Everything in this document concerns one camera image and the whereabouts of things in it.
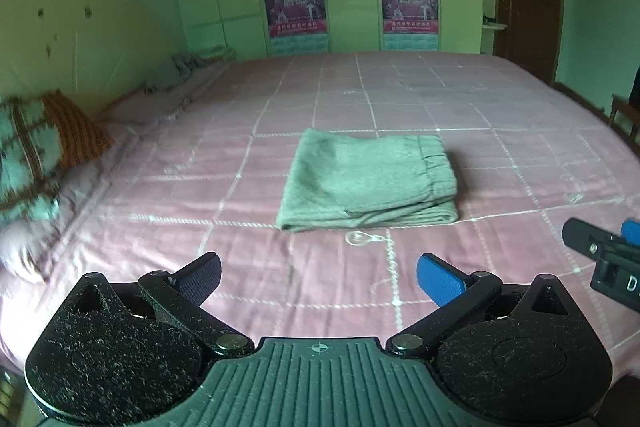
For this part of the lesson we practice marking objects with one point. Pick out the calendar poster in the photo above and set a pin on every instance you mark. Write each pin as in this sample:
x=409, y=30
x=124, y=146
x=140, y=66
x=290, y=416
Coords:
x=410, y=25
x=297, y=27

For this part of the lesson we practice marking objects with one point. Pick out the grey crumpled cloth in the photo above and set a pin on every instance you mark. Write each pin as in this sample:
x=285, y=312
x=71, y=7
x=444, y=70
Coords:
x=180, y=67

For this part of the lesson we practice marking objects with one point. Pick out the cream headboard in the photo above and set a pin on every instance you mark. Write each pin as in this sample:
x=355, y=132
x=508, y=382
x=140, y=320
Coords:
x=94, y=51

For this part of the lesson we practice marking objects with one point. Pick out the teal patterned pillow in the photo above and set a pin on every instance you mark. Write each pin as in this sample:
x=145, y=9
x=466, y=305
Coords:
x=31, y=154

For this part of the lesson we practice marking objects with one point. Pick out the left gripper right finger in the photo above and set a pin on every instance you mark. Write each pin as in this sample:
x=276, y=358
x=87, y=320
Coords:
x=459, y=298

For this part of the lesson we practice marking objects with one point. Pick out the grey green pants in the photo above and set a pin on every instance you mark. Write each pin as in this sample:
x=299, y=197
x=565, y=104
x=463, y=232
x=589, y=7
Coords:
x=337, y=181

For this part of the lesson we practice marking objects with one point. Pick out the right lower calendar poster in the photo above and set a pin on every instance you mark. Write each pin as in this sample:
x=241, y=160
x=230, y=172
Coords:
x=410, y=25

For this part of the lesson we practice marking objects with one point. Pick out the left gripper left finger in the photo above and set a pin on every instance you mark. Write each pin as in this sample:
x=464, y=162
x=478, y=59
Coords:
x=178, y=297

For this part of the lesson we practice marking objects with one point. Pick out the orange striped pillow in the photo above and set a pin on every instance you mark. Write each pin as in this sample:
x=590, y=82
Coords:
x=81, y=139

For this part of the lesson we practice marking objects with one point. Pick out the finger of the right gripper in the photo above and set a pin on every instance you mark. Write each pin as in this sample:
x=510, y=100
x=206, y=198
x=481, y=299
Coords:
x=630, y=231
x=593, y=242

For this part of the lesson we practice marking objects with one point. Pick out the dark wooden chair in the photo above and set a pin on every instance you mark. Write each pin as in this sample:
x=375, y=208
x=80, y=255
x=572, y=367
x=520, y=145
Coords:
x=621, y=107

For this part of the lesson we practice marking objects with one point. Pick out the pink checked bed sheet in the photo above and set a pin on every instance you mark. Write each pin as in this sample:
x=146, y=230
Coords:
x=203, y=168

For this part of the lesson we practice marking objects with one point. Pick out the left lower calendar poster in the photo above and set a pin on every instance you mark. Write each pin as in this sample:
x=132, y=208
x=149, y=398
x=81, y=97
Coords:
x=297, y=27

